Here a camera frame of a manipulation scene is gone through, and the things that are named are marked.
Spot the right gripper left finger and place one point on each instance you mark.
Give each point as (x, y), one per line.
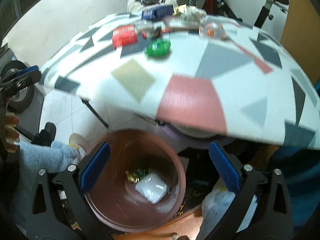
(92, 165)

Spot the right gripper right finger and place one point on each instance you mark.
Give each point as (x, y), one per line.
(227, 166)

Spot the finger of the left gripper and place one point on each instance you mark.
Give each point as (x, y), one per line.
(23, 79)

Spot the green snack bag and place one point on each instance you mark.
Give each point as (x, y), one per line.
(135, 176)

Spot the white plastic bag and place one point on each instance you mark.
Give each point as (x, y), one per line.
(152, 187)

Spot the red cigarette box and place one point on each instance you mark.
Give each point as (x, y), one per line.
(124, 35)

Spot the green round lid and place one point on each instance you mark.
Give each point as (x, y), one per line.
(158, 48)

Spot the blue cardboard box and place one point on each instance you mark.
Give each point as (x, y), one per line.
(158, 12)

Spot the clear wrapper orange bits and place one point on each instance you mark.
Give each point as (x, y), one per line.
(212, 31)

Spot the white tissue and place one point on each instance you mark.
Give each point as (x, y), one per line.
(193, 15)

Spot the black plastic fork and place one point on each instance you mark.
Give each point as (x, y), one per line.
(156, 33)

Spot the gold foil wrapper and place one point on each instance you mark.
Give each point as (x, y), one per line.
(179, 9)

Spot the brown trash bin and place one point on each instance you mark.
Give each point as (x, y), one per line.
(114, 199)

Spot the person's left hand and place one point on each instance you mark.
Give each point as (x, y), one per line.
(11, 135)

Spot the washing machine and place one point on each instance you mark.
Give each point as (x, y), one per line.
(20, 101)

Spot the cream slipper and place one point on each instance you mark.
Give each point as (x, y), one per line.
(79, 143)

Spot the purple round stool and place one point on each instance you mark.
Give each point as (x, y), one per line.
(194, 138)

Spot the black folding table leg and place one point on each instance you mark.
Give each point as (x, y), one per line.
(94, 112)

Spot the geometric patterned tablecloth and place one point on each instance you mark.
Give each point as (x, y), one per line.
(247, 86)

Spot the black exercise bike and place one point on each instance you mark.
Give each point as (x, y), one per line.
(250, 2)

